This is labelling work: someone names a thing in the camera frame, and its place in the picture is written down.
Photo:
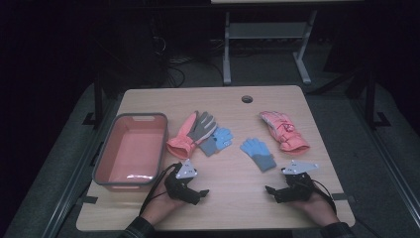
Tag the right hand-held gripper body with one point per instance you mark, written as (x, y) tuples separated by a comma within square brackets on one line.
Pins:
[(297, 188)]

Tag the pink padded ski glove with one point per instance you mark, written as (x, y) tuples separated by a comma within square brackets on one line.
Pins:
[(285, 132)]

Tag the grey tape strip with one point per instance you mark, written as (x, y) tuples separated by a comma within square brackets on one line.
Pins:
[(343, 197), (89, 200)]

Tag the plain blue grey glove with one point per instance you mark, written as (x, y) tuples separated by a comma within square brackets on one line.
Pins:
[(259, 152)]

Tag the blue glove with white dots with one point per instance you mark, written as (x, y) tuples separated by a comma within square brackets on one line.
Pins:
[(221, 137)]

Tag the grey metal table frame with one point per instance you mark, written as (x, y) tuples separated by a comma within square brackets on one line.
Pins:
[(264, 30)]

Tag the pink bin with grey rim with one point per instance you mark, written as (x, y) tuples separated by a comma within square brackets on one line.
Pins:
[(132, 155)]

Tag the black metal stand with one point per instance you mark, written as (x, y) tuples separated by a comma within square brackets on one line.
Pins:
[(370, 99), (98, 99)]

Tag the pink glove with grey palm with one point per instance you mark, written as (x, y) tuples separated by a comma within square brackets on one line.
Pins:
[(188, 135)]

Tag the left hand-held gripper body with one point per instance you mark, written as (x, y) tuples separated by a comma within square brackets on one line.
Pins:
[(181, 188)]

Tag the person's right hand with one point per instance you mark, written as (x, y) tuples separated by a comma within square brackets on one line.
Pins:
[(315, 208)]

